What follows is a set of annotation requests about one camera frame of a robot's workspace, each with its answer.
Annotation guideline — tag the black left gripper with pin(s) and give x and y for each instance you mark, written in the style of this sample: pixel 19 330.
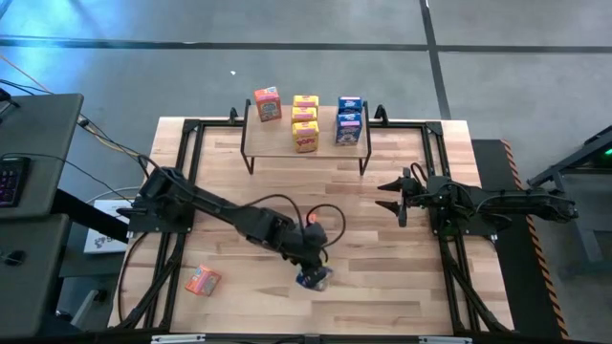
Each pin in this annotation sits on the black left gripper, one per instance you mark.
pixel 308 248

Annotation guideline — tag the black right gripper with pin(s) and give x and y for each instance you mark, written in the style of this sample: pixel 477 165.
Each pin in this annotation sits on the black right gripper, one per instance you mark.
pixel 418 193

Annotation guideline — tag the blue Frosted Flakes cereal box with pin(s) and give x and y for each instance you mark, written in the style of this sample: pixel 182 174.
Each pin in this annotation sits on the blue Frosted Flakes cereal box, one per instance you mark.
pixel 348 130
pixel 349 104
pixel 316 283

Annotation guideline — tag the yellow Pops cereal box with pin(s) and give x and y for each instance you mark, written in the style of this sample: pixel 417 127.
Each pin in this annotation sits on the yellow Pops cereal box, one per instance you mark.
pixel 306 101
pixel 304 114
pixel 306 138

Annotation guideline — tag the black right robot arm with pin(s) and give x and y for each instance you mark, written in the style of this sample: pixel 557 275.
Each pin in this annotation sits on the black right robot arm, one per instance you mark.
pixel 502 203

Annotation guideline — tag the black hazard-striped floor mat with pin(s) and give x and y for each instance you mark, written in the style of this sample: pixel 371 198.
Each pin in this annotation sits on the black hazard-striped floor mat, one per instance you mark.
pixel 516 267

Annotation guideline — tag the white printed box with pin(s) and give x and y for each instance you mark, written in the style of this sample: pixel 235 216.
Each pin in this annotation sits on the white printed box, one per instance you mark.
pixel 102 239

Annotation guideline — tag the black equipment stand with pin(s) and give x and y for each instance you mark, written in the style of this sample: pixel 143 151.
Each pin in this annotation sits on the black equipment stand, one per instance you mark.
pixel 597 148

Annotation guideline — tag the grey desk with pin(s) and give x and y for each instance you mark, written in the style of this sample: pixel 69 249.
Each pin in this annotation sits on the grey desk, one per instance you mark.
pixel 28 286
pixel 43 138

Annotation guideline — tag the black computer mouse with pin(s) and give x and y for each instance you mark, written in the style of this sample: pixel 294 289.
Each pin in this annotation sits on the black computer mouse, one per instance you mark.
pixel 14 258

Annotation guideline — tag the black keyboard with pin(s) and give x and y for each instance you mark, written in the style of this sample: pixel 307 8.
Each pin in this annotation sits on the black keyboard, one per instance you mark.
pixel 12 181

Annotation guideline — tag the black aluminium rig frame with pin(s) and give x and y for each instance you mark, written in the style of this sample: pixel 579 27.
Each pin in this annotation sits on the black aluminium rig frame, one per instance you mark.
pixel 406 124

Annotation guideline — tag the wooden shelf black metal frame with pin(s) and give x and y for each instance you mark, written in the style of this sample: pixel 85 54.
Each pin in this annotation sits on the wooden shelf black metal frame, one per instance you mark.
pixel 272 143

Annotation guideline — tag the silver bracket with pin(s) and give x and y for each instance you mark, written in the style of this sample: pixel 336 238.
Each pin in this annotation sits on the silver bracket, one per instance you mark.
pixel 178 338
pixel 444 340

